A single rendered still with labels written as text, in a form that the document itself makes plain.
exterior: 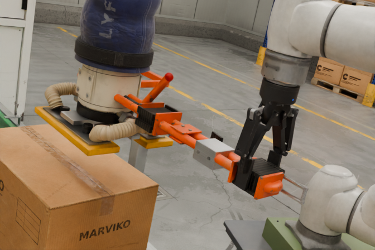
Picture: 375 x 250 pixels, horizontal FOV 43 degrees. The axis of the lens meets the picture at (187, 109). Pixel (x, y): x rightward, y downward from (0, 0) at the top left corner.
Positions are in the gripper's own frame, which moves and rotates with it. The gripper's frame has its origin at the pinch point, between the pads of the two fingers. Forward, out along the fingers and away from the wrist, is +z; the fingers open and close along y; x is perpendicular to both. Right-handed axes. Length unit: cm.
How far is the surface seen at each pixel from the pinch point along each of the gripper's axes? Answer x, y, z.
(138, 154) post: -102, -48, 46
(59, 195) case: -57, 14, 32
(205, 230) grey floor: -136, -142, 127
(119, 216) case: -52, -5, 41
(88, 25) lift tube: -58, 12, -18
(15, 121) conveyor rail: -205, -32, 68
